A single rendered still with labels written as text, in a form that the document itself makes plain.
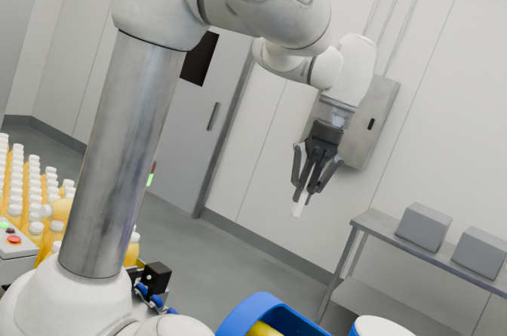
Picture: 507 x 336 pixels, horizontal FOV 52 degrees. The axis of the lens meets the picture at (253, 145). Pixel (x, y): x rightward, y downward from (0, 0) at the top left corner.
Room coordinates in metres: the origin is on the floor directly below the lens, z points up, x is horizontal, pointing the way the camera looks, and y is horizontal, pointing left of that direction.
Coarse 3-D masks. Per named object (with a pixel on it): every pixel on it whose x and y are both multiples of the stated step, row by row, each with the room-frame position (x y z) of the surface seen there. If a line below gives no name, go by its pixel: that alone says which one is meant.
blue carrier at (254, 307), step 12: (252, 300) 1.18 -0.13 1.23; (264, 300) 1.19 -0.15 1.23; (276, 300) 1.22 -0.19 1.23; (240, 312) 1.14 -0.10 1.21; (252, 312) 1.14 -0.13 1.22; (264, 312) 1.15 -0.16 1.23; (276, 312) 1.31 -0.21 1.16; (288, 312) 1.26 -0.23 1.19; (228, 324) 1.12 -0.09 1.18; (240, 324) 1.11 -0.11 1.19; (252, 324) 1.11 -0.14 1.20; (276, 324) 1.32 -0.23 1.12; (288, 324) 1.29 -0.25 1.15; (300, 324) 1.26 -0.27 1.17; (312, 324) 1.18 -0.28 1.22
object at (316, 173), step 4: (324, 152) 1.19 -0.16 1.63; (328, 152) 1.19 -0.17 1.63; (324, 156) 1.19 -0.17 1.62; (328, 156) 1.19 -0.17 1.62; (324, 160) 1.19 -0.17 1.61; (316, 164) 1.21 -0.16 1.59; (320, 164) 1.19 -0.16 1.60; (324, 164) 1.19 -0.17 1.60; (316, 168) 1.20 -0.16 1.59; (320, 168) 1.20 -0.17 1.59; (312, 172) 1.22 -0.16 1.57; (316, 172) 1.20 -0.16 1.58; (320, 172) 1.20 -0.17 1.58; (312, 176) 1.21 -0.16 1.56; (316, 176) 1.20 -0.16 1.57; (312, 180) 1.20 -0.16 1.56; (316, 180) 1.20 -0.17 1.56; (308, 184) 1.22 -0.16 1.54; (312, 184) 1.20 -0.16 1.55; (316, 184) 1.20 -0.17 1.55; (312, 188) 1.20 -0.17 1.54; (312, 192) 1.19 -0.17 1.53
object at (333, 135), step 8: (312, 128) 1.19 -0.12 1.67; (320, 128) 1.18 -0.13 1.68; (328, 128) 1.17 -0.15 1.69; (312, 136) 1.19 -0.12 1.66; (320, 136) 1.17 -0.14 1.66; (328, 136) 1.17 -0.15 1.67; (336, 136) 1.18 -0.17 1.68; (312, 144) 1.19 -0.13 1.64; (320, 144) 1.19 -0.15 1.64; (328, 144) 1.20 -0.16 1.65; (336, 144) 1.19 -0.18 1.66; (312, 152) 1.19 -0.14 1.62; (320, 152) 1.19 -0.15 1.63; (336, 152) 1.20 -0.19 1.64; (320, 160) 1.20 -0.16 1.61; (328, 160) 1.20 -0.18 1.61
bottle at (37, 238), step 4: (28, 232) 1.43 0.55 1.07; (32, 232) 1.43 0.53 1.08; (28, 236) 1.42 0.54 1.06; (32, 236) 1.42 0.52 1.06; (36, 236) 1.43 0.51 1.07; (40, 236) 1.44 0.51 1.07; (32, 240) 1.42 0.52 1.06; (36, 240) 1.42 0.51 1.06; (40, 240) 1.43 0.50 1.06; (36, 244) 1.42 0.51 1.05; (40, 244) 1.43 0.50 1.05; (40, 248) 1.43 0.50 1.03; (40, 252) 1.44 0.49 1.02; (40, 256) 1.45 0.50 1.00; (36, 260) 1.43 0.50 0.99; (36, 264) 1.44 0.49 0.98
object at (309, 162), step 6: (318, 150) 1.18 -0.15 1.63; (312, 156) 1.19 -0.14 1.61; (306, 162) 1.20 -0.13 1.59; (312, 162) 1.19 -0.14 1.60; (306, 168) 1.19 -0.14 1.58; (300, 174) 1.21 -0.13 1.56; (306, 174) 1.19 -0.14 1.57; (300, 180) 1.20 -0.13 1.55; (306, 180) 1.19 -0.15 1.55; (300, 186) 1.19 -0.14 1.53
